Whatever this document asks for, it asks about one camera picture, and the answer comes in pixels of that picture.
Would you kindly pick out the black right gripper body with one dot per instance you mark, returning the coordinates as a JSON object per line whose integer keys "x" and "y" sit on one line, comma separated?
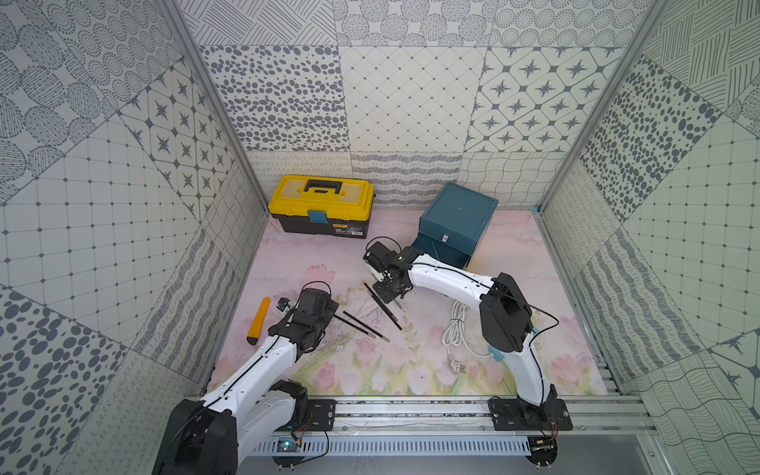
{"x": 386, "y": 290}

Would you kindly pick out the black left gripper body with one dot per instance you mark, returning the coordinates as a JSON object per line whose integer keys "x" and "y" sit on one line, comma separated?
{"x": 324, "y": 312}

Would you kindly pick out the black pencil plain end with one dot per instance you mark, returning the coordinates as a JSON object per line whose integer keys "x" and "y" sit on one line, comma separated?
{"x": 382, "y": 306}

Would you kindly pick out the teal drawer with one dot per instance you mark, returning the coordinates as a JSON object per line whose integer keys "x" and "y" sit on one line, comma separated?
{"x": 441, "y": 252}

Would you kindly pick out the black pencil pair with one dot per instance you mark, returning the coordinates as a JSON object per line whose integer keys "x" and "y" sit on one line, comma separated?
{"x": 355, "y": 327}

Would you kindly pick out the black pencil gold end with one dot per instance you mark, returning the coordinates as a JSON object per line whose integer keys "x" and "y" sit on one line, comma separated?
{"x": 365, "y": 326}

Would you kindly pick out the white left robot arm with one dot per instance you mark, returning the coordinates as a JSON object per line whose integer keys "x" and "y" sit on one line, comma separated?
{"x": 215, "y": 433}

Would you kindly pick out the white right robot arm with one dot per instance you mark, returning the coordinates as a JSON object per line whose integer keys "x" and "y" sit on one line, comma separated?
{"x": 505, "y": 316}

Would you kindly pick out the teal drawer cabinet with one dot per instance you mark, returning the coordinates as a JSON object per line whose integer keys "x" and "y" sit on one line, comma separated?
{"x": 458, "y": 218}

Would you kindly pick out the orange utility knife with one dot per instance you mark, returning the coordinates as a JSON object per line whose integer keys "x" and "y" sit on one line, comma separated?
{"x": 255, "y": 329}

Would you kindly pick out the yellow black plastic toolbox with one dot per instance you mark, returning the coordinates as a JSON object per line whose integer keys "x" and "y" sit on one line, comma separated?
{"x": 335, "y": 207}

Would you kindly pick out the teal power strip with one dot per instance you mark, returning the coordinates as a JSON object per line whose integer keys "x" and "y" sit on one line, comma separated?
{"x": 497, "y": 354}

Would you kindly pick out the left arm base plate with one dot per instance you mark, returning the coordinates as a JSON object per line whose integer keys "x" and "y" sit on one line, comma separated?
{"x": 314, "y": 415}

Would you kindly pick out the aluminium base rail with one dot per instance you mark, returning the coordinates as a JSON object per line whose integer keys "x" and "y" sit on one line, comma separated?
{"x": 460, "y": 426}

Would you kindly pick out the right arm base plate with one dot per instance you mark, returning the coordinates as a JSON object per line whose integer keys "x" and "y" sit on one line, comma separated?
{"x": 517, "y": 415}

